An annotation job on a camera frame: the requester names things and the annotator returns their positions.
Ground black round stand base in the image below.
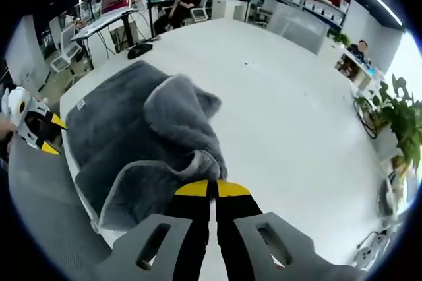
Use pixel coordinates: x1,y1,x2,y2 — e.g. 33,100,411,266
127,42,154,60

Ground white mesh office chair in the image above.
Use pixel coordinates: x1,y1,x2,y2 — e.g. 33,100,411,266
49,25,83,74

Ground grey mesh chair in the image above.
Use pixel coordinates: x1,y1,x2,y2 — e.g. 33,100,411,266
268,3,330,56

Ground large potted plant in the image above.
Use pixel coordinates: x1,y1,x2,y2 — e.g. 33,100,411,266
372,75,422,170

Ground white device with yellow part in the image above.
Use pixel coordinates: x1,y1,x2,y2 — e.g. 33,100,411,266
378,162,413,216

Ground low white shelf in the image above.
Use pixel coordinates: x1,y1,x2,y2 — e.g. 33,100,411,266
334,46,385,92

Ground grey fluffy towel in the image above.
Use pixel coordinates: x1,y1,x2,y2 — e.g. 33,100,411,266
65,59,230,232

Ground low white cabinet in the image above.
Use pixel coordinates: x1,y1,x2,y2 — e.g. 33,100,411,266
210,0,245,20

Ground person's left hand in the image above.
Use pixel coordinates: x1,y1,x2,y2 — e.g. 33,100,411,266
0,121,16,143

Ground white handheld device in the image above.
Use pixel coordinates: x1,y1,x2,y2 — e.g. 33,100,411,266
357,230,395,267

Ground white standing desk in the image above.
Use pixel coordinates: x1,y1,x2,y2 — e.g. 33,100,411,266
71,7,141,61

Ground tall white cabinet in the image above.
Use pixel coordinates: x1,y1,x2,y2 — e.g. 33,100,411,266
5,13,50,92

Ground small potted plants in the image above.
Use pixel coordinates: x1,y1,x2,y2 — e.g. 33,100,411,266
328,28,352,47

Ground black coiled cable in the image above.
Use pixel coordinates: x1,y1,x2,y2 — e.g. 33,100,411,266
353,96,380,140

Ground shelf with white boxes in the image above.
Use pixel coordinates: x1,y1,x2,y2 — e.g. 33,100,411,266
263,0,350,26

